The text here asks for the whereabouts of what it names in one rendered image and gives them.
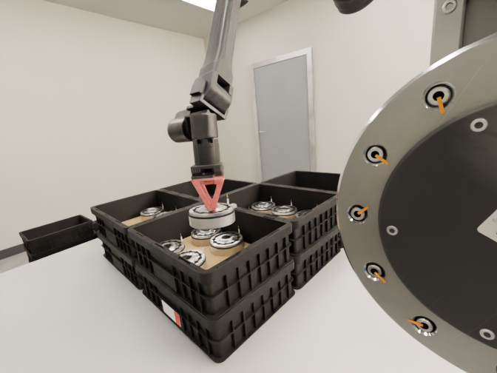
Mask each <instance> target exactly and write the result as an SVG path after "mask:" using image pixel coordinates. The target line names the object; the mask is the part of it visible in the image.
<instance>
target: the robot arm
mask: <svg viewBox="0 0 497 373"><path fill-rule="evenodd" d="M372 1H373V0H333V2H334V5H335V7H336V8H337V9H338V11H339V12H340V13H341V14H344V15H349V14H353V13H357V12H359V11H360V10H363V9H364V8H365V7H367V6H368V5H369V4H370V3H371V2H372ZM248 2H249V0H216V2H215V6H214V14H213V19H212V26H211V30H210V35H209V43H208V47H207V51H206V58H205V61H204V63H203V66H202V68H201V69H200V73H199V77H198V78H196V79H195V81H194V83H193V85H192V88H191V91H190V95H191V99H190V102H189V103H190V104H191V106H188V107H187V108H186V110H182V111H180V112H177V114H176V115H175V119H173V120H171V121H170V122H169V124H168V127H167V132H168V135H169V137H170V138H171V139H172V140H173V141H174V142H176V143H183V142H190V141H192V143H193V145H192V146H193V153H194V160H195V164H194V165H193V166H191V174H192V177H191V179H192V184H193V185H194V187H195V189H196V190H197V192H198V194H199V195H200V197H201V198H202V200H203V202H204V204H205V205H206V208H207V210H208V211H212V210H215V208H216V206H217V201H218V198H219V195H220V191H221V189H222V186H223V182H224V179H225V178H224V169H223V162H220V148H219V143H218V130H217V121H222V120H226V117H227V114H228V111H229V107H230V105H231V101H232V95H233V89H234V88H233V86H232V80H233V75H232V59H233V54H234V44H235V39H236V32H237V23H238V17H239V12H240V8H241V7H243V6H244V5H245V4H247V3H248ZM203 173H204V174H203ZM207 184H217V186H216V189H215V192H214V197H213V199H211V198H210V196H209V194H208V192H207V190H206V187H205V185H207Z"/></svg>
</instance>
